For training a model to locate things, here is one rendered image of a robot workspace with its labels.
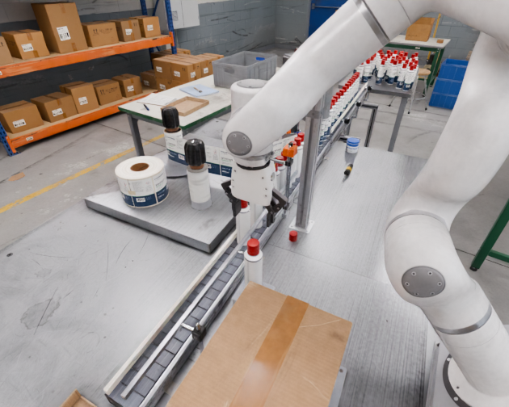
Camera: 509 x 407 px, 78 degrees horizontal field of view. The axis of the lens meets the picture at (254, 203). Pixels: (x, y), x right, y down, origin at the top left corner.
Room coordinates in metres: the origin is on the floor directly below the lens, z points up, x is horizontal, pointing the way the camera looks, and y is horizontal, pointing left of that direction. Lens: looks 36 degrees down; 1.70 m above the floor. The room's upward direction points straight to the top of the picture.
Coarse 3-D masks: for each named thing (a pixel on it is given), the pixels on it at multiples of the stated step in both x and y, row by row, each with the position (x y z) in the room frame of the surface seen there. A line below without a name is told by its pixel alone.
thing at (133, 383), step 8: (280, 192) 1.08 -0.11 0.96; (264, 216) 0.94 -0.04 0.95; (256, 224) 0.88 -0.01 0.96; (248, 232) 0.84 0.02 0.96; (240, 248) 0.77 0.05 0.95; (232, 256) 0.72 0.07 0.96; (224, 264) 0.68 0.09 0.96; (216, 272) 0.65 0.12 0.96; (216, 280) 0.63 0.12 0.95; (208, 288) 0.59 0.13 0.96; (200, 296) 0.56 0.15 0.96; (192, 304) 0.54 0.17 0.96; (184, 320) 0.49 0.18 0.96; (176, 328) 0.47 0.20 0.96; (168, 336) 0.44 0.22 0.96; (160, 344) 0.42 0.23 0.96; (160, 352) 0.40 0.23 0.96; (152, 360) 0.38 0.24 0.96; (144, 368) 0.36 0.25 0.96; (136, 376) 0.35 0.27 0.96; (128, 384) 0.33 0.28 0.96; (136, 384) 0.33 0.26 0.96; (128, 392) 0.31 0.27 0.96
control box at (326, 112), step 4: (292, 52) 1.18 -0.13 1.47; (284, 56) 1.16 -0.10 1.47; (288, 56) 1.14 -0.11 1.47; (284, 60) 1.15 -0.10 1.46; (332, 88) 1.07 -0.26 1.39; (328, 92) 1.06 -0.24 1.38; (332, 92) 1.07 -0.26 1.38; (328, 96) 1.06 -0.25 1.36; (328, 100) 1.06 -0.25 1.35; (324, 104) 1.05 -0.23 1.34; (328, 104) 1.06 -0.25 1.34; (324, 108) 1.05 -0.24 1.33; (328, 108) 1.06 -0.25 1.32; (324, 112) 1.06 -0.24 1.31; (328, 112) 1.06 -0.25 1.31; (324, 116) 1.06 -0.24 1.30; (328, 116) 1.07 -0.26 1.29; (304, 120) 1.03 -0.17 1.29
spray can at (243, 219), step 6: (246, 204) 0.87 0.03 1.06; (246, 210) 0.86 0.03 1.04; (240, 216) 0.85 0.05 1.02; (246, 216) 0.85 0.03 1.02; (240, 222) 0.85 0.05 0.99; (246, 222) 0.85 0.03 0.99; (240, 228) 0.85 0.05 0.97; (246, 228) 0.85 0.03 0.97; (240, 234) 0.85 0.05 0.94; (240, 240) 0.85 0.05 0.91
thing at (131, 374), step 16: (224, 256) 0.80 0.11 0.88; (240, 256) 0.80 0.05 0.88; (208, 272) 0.72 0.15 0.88; (224, 272) 0.72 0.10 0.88; (208, 304) 0.60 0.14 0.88; (176, 320) 0.54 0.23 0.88; (192, 320) 0.54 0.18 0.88; (160, 336) 0.49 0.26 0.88; (176, 336) 0.49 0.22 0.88; (144, 352) 0.45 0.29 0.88; (176, 352) 0.45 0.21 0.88; (160, 368) 0.40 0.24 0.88; (144, 384) 0.36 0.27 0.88; (128, 400) 0.33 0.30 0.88
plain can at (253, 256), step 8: (256, 240) 0.62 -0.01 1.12; (248, 248) 0.60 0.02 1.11; (256, 248) 0.60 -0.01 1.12; (248, 256) 0.60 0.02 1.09; (256, 256) 0.60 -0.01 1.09; (248, 264) 0.59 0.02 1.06; (256, 264) 0.59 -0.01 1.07; (248, 272) 0.59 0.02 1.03; (256, 272) 0.59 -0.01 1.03; (248, 280) 0.59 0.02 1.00; (256, 280) 0.59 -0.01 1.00
